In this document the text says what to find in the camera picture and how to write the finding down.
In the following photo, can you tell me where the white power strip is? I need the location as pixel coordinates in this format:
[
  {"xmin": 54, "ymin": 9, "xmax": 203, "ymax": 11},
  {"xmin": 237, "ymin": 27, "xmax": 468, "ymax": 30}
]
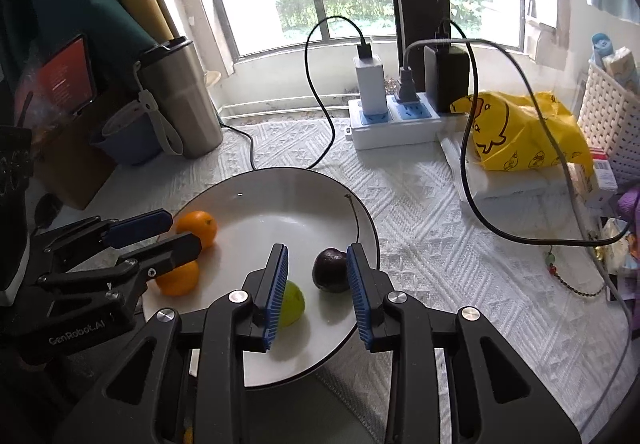
[{"xmin": 346, "ymin": 92, "xmax": 468, "ymax": 151}]

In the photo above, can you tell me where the black round object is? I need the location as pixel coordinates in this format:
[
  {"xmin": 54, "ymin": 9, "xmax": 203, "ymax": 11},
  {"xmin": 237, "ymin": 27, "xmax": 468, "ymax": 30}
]
[{"xmin": 32, "ymin": 194, "xmax": 64, "ymax": 229}]

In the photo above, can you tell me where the white charger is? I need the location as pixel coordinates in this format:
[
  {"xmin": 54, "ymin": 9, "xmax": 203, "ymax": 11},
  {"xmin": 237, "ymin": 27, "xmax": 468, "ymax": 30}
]
[{"xmin": 355, "ymin": 55, "xmax": 388, "ymax": 116}]

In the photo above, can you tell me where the grey plug with cable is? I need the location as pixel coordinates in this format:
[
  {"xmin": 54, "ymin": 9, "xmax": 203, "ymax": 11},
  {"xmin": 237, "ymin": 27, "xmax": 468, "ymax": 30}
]
[{"xmin": 394, "ymin": 38, "xmax": 628, "ymax": 310}]

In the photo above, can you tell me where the black charger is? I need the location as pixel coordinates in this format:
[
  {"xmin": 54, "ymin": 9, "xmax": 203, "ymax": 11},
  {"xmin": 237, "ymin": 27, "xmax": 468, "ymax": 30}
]
[{"xmin": 424, "ymin": 44, "xmax": 471, "ymax": 113}]

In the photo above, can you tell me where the blue bowl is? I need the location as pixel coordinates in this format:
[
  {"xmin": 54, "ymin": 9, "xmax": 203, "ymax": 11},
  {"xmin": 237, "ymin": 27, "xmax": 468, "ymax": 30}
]
[{"xmin": 90, "ymin": 99, "xmax": 163, "ymax": 166}]

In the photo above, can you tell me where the tablet with red screen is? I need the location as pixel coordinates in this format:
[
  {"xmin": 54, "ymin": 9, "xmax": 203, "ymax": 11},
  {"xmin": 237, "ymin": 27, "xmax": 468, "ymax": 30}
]
[{"xmin": 15, "ymin": 34, "xmax": 98, "ymax": 117}]

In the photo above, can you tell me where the blue-capped bottle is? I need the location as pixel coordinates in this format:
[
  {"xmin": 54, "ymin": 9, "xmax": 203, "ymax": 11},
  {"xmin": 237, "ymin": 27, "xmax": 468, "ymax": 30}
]
[{"xmin": 591, "ymin": 33, "xmax": 614, "ymax": 66}]

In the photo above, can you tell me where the thin dark stem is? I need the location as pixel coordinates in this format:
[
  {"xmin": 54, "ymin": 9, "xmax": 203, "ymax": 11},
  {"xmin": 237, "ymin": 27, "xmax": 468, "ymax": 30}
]
[{"xmin": 344, "ymin": 194, "xmax": 362, "ymax": 245}]

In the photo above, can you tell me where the steel tumbler with strap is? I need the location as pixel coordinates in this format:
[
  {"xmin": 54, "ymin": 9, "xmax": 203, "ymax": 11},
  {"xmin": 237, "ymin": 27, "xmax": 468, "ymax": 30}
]
[{"xmin": 134, "ymin": 37, "xmax": 224, "ymax": 159}]

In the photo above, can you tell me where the white woven basket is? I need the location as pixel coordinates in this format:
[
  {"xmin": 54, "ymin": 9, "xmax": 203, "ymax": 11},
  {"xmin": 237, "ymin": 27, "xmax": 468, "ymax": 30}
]
[{"xmin": 577, "ymin": 59, "xmax": 640, "ymax": 182}]

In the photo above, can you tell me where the orange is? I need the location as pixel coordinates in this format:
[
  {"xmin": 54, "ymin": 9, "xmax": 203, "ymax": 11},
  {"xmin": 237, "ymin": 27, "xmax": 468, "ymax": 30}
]
[
  {"xmin": 172, "ymin": 210, "xmax": 219, "ymax": 250},
  {"xmin": 154, "ymin": 260, "xmax": 201, "ymax": 297}
]

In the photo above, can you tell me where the purple tissue pouch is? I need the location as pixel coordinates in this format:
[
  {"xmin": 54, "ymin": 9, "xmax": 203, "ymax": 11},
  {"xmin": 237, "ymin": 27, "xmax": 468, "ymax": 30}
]
[{"xmin": 617, "ymin": 187, "xmax": 640, "ymax": 231}]

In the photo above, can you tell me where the black charger cable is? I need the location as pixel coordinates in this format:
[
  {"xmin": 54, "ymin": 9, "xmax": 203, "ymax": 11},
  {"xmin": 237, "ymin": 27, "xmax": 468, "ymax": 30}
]
[
  {"xmin": 436, "ymin": 17, "xmax": 630, "ymax": 246},
  {"xmin": 305, "ymin": 16, "xmax": 374, "ymax": 171}
]

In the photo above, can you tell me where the red and white box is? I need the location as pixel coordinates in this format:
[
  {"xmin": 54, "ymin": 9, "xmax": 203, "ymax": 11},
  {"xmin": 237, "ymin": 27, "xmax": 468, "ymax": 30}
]
[{"xmin": 567, "ymin": 149, "xmax": 619, "ymax": 210}]

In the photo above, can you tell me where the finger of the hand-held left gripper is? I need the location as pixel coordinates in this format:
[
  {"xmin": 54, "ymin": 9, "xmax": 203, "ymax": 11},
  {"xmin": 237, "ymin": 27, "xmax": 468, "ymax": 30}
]
[
  {"xmin": 30, "ymin": 208, "xmax": 174, "ymax": 271},
  {"xmin": 37, "ymin": 231, "xmax": 203, "ymax": 322}
]

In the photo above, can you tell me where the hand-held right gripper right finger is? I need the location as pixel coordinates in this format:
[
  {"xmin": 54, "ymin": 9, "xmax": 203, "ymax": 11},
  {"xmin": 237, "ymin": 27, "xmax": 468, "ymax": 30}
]
[{"xmin": 346, "ymin": 243, "xmax": 583, "ymax": 444}]

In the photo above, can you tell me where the white inner bowl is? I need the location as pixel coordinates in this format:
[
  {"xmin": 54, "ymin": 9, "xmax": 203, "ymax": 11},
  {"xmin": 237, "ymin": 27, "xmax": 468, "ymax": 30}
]
[{"xmin": 102, "ymin": 99, "xmax": 147, "ymax": 137}]

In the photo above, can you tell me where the yellow plastic bag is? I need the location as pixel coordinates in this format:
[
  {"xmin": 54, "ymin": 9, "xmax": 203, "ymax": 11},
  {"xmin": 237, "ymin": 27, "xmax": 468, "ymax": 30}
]
[{"xmin": 450, "ymin": 92, "xmax": 595, "ymax": 177}]

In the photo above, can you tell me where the green fruit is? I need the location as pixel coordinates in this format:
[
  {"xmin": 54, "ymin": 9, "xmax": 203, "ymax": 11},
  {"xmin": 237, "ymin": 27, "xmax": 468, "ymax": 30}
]
[{"xmin": 277, "ymin": 280, "xmax": 306, "ymax": 329}]

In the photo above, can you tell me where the white textured tablecloth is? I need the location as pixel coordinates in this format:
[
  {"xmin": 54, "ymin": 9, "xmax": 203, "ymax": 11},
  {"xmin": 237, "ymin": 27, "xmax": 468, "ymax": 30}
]
[{"xmin": 30, "ymin": 117, "xmax": 632, "ymax": 444}]

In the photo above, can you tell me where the bead bracelet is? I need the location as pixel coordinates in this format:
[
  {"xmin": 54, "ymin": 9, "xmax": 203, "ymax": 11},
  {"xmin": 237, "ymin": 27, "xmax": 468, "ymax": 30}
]
[{"xmin": 542, "ymin": 249, "xmax": 608, "ymax": 298}]

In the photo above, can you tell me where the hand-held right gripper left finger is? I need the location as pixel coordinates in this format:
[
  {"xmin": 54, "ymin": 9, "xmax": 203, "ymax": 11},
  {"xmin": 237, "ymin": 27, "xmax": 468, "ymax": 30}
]
[{"xmin": 55, "ymin": 244, "xmax": 291, "ymax": 444}]

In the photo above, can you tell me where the dark plum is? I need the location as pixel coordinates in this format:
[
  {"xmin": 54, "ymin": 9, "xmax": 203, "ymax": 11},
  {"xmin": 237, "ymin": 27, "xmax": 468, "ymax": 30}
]
[{"xmin": 312, "ymin": 247, "xmax": 351, "ymax": 294}]

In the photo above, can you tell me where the cardboard box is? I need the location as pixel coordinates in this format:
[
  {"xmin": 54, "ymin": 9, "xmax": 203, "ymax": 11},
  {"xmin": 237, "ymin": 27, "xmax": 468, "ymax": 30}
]
[{"xmin": 32, "ymin": 89, "xmax": 121, "ymax": 211}]

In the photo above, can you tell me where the pale tissue pack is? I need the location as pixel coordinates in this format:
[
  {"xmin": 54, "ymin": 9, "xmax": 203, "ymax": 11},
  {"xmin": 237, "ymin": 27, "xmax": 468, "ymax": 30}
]
[{"xmin": 602, "ymin": 47, "xmax": 640, "ymax": 94}]

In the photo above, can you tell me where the white plate with dark rim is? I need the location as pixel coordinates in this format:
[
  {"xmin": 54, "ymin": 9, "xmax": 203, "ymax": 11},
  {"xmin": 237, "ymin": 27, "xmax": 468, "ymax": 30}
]
[{"xmin": 135, "ymin": 167, "xmax": 381, "ymax": 392}]

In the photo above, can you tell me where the black tumbler cable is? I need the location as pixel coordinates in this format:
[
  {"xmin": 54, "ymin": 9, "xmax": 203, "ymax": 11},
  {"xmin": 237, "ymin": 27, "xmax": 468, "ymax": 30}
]
[{"xmin": 217, "ymin": 121, "xmax": 257, "ymax": 171}]

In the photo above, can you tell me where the white folded packet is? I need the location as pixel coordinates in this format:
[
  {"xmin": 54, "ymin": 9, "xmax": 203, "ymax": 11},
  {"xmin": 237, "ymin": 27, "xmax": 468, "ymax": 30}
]
[{"xmin": 440, "ymin": 131, "xmax": 576, "ymax": 201}]

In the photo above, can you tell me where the round grey glass board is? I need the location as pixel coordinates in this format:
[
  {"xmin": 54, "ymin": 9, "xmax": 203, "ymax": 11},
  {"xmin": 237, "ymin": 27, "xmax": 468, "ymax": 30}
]
[{"xmin": 185, "ymin": 349, "xmax": 401, "ymax": 444}]

